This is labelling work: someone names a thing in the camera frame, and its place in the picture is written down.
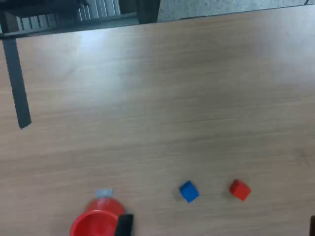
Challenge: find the red plastic cup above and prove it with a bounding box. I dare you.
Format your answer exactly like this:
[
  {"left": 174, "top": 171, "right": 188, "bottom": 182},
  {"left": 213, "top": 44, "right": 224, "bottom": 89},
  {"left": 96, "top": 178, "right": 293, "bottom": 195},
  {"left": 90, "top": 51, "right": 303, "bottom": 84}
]
[{"left": 69, "top": 196, "right": 126, "bottom": 236}]

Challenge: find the blue tape piece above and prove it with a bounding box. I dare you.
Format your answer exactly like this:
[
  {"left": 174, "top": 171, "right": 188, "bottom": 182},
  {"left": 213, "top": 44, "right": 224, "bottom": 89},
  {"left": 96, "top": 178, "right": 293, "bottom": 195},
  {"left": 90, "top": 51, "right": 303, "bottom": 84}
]
[{"left": 95, "top": 188, "right": 114, "bottom": 199}]

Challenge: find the blue cube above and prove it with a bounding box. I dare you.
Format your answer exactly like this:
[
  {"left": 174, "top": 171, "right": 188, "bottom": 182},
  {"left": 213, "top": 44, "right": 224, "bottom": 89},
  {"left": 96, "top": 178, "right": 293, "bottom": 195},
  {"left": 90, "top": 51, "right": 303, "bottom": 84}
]
[{"left": 179, "top": 180, "right": 200, "bottom": 204}]

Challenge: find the red cube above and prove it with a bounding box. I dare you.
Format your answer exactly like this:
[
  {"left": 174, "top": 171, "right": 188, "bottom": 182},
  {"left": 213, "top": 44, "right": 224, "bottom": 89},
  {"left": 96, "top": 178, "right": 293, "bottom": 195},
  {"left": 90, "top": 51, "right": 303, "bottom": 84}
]
[{"left": 229, "top": 178, "right": 252, "bottom": 202}]

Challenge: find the black tape strip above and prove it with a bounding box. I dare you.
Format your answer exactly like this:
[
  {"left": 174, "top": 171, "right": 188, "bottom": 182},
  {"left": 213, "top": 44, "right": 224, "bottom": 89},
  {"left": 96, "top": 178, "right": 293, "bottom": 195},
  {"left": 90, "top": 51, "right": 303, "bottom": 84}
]
[{"left": 2, "top": 38, "right": 32, "bottom": 130}]

